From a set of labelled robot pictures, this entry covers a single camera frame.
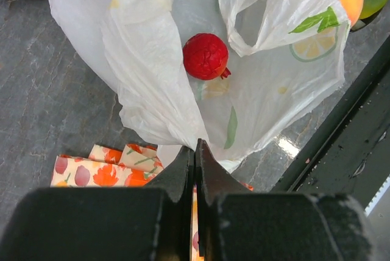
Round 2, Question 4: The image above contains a white plastic bag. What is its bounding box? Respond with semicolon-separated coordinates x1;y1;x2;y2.
49;0;350;171

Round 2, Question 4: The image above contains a floral orange cloth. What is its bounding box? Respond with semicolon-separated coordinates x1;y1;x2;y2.
50;143;254;261

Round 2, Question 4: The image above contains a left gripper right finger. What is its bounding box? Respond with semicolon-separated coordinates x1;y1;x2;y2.
194;140;385;260

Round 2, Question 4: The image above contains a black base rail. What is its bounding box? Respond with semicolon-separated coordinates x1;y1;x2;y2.
272;40;389;215

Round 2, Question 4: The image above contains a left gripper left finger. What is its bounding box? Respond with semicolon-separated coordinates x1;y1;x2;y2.
1;147;194;260

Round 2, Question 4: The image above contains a fake red pomegranate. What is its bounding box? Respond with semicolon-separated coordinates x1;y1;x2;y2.
183;33;231;80

